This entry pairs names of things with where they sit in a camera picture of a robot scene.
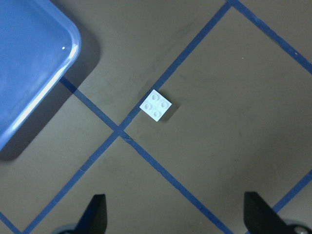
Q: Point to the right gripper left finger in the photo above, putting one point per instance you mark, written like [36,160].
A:
[94,218]

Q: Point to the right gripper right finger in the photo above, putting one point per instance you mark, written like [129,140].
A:
[259,217]

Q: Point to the white block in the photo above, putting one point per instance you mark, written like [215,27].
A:
[155,105]

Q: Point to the blue plastic tray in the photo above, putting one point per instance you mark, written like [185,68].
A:
[38,44]

